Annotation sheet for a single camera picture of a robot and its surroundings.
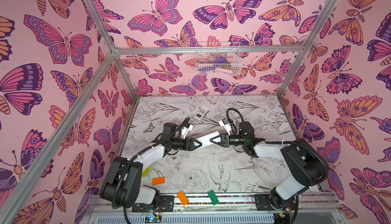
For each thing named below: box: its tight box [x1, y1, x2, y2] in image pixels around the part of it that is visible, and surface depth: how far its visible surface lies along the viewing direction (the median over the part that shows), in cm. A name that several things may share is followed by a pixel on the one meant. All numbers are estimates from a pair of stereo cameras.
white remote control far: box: [193, 105, 210, 120], surface depth 111 cm
